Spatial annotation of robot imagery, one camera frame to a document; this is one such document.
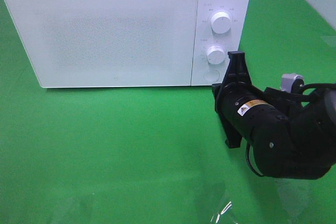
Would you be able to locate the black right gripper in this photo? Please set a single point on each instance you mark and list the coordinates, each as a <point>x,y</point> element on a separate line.
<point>243,110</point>

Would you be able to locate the green table mat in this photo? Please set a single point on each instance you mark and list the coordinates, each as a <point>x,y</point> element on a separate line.
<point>131,155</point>

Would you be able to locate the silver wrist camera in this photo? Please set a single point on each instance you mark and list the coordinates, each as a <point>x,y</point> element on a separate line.
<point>288,79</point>

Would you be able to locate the white microwave knob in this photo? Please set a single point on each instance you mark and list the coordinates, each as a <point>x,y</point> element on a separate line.
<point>221,22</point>
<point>215,55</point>

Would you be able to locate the white microwave door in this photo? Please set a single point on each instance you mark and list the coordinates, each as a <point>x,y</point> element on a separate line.
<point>107,43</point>

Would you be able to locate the round door release button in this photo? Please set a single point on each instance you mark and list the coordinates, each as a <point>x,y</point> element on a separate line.
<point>211,76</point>

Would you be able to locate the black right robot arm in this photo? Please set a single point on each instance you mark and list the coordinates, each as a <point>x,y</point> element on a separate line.
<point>290,132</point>

